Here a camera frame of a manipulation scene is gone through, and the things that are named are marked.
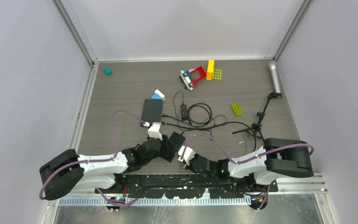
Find black mini tripod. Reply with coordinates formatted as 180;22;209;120
232;91;282;140

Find blue white toy brick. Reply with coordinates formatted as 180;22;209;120
151;89;165;101

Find lime green grid plate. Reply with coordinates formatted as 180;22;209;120
212;69;222;80

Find green toy brick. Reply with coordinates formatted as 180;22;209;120
231;104;243;117

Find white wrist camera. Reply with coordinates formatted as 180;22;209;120
147;122;163;140
178;146;196;165

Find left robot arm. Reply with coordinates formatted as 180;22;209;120
39;132;185;201

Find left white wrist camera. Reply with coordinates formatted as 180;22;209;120
147;122;163;140

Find silver microphone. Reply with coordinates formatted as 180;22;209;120
268;61;282;94

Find black ethernet cable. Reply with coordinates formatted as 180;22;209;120
161;121;258;152

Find black microphone cable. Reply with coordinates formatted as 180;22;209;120
162;103;213;129

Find black power adapter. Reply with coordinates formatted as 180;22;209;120
180;104;188;121

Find yellow toy brick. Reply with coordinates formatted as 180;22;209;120
206;59;215;80

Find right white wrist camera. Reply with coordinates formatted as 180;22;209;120
178;146;196;165

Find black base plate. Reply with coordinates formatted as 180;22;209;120
101;174;268;199

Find teal block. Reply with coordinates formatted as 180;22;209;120
103;67;112;76

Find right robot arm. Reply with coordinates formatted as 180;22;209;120
178;138;315;192

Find red blue toy vehicle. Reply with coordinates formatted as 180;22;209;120
179;66;207;91

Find black network switch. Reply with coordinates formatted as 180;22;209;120
168;132;186;154

